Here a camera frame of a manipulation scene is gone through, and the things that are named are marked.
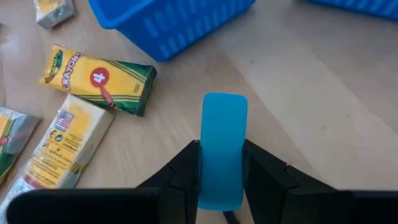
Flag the blue plastic basket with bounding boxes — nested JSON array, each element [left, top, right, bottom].
[[88, 0, 256, 62], [306, 0, 398, 22]]

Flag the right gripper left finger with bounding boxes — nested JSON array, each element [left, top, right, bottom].
[[136, 139, 203, 224]]

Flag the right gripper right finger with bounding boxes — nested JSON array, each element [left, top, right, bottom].
[[242, 139, 354, 224]]

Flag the blue eraser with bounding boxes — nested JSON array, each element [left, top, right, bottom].
[[197, 91, 249, 212]]

